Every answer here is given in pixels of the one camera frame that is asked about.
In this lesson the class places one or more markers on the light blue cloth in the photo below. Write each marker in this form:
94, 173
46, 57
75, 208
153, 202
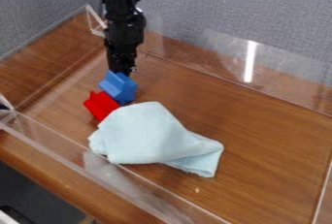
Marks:
142, 134

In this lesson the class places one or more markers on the clear acrylic enclosure wall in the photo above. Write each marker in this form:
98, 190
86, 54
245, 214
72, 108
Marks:
257, 98

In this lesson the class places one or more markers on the red plastic block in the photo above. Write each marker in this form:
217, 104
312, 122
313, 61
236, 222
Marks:
101, 105

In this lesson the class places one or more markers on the blue plastic block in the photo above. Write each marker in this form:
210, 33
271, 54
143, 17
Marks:
121, 87

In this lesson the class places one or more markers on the clear acrylic corner bracket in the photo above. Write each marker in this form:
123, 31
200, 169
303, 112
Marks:
95, 23

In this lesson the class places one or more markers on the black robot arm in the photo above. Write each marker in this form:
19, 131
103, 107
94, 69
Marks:
117, 9

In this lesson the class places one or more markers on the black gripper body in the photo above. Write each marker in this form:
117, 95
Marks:
125, 34

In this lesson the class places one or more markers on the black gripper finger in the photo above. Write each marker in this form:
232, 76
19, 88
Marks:
111, 56
126, 63

